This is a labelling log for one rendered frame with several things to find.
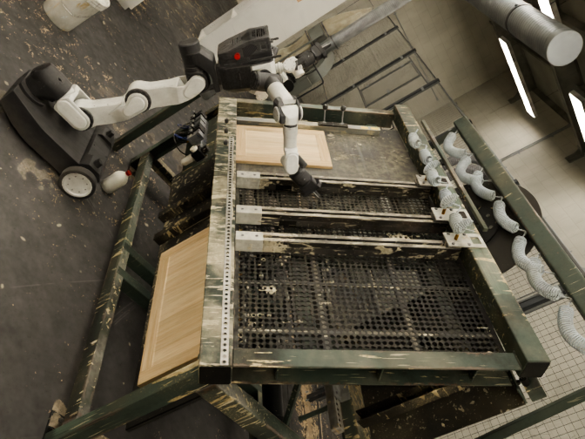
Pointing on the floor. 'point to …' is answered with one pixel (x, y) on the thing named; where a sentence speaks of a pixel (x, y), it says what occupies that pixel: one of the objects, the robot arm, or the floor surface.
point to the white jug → (115, 181)
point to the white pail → (72, 11)
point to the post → (150, 124)
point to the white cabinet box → (286, 24)
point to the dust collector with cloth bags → (322, 31)
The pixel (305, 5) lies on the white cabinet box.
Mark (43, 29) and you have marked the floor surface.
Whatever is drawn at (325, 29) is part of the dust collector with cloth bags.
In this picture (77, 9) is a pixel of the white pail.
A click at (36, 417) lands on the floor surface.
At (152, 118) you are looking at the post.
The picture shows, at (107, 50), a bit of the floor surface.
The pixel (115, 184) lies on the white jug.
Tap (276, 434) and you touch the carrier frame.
